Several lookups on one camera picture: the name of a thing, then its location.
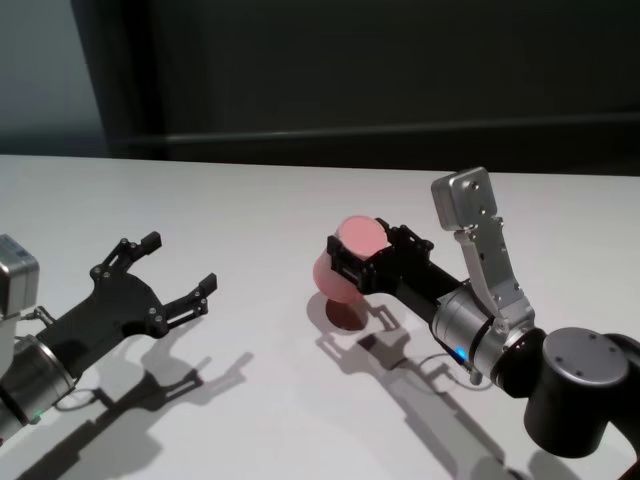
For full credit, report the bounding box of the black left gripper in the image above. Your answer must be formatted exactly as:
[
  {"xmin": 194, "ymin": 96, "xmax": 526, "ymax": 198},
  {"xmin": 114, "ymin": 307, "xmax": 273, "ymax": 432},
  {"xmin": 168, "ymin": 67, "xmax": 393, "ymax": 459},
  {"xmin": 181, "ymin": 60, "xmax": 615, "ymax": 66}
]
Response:
[{"xmin": 38, "ymin": 231, "xmax": 219, "ymax": 382}]

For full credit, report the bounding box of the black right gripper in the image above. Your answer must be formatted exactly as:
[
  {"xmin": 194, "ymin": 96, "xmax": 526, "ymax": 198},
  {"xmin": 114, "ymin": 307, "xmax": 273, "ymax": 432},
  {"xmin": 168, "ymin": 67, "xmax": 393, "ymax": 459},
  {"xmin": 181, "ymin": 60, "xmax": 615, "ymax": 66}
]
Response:
[{"xmin": 326, "ymin": 216, "xmax": 467, "ymax": 332}]

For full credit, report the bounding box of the pink plastic cup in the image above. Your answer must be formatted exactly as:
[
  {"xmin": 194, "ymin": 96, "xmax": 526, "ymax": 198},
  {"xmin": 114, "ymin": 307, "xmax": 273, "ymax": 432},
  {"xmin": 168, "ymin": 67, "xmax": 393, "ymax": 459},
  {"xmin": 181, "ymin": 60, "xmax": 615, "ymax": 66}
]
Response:
[{"xmin": 311, "ymin": 214, "xmax": 393, "ymax": 304}]

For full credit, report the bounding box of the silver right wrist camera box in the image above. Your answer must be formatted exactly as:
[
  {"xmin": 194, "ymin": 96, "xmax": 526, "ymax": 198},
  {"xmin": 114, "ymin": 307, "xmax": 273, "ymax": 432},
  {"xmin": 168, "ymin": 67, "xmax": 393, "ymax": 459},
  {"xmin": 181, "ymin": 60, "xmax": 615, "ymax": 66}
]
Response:
[{"xmin": 430, "ymin": 166, "xmax": 537, "ymax": 344}]

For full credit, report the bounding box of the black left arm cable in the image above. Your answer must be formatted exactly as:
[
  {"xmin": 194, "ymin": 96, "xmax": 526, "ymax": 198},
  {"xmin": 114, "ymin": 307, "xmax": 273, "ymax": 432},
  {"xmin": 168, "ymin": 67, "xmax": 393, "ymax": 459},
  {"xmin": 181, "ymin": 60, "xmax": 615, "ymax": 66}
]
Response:
[{"xmin": 14, "ymin": 305, "xmax": 104, "ymax": 414}]

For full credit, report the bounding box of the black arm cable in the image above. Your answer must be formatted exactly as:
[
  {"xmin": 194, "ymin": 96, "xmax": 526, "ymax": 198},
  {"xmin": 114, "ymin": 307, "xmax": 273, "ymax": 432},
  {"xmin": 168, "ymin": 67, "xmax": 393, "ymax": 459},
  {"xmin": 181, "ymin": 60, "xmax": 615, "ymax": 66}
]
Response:
[
  {"xmin": 418, "ymin": 353, "xmax": 484, "ymax": 389},
  {"xmin": 14, "ymin": 305, "xmax": 104, "ymax": 414}
]

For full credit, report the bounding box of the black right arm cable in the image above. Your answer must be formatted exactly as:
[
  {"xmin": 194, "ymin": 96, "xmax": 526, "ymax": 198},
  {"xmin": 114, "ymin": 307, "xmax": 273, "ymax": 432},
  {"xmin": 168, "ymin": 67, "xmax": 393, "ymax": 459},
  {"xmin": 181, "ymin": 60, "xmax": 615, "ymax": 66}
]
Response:
[{"xmin": 418, "ymin": 353, "xmax": 484, "ymax": 389}]

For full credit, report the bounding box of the grey frame column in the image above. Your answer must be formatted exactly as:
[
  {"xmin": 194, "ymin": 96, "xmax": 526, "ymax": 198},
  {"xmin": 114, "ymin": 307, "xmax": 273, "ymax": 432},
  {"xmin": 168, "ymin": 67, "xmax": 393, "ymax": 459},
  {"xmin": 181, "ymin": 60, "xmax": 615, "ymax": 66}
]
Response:
[{"xmin": 69, "ymin": 0, "xmax": 132, "ymax": 157}]

